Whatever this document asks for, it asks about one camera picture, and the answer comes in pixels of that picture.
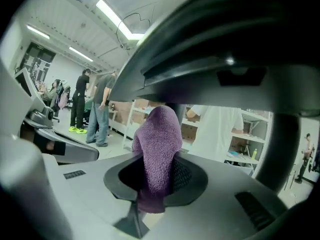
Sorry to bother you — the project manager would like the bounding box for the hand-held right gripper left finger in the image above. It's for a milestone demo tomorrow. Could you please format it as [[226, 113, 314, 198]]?
[[57, 151, 145, 240]]

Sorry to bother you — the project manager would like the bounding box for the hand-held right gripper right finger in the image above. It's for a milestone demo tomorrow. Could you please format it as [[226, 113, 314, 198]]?
[[149, 153, 288, 240]]

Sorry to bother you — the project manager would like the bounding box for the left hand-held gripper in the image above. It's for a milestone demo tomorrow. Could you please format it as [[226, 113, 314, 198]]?
[[0, 56, 100, 164]]

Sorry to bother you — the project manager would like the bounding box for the purple cloth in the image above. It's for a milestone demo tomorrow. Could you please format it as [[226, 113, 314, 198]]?
[[131, 105, 183, 214]]

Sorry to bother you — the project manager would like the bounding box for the white desk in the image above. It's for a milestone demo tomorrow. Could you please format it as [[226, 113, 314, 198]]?
[[108, 108, 120, 132]]

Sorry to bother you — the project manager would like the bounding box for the white shelving unit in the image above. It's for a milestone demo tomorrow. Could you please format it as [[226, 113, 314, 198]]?
[[122, 100, 273, 177]]

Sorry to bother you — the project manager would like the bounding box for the ceiling light bar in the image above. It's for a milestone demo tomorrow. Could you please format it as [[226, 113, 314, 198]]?
[[68, 45, 94, 62], [26, 23, 51, 40], [95, 0, 146, 41]]

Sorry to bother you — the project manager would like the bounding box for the black double door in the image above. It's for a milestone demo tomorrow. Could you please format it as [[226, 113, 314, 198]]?
[[21, 42, 57, 85]]

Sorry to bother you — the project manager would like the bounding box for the black television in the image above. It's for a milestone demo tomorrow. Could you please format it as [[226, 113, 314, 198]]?
[[108, 0, 320, 117]]

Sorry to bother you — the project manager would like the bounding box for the black hanging cable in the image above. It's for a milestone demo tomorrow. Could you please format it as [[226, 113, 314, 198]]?
[[115, 12, 151, 50]]

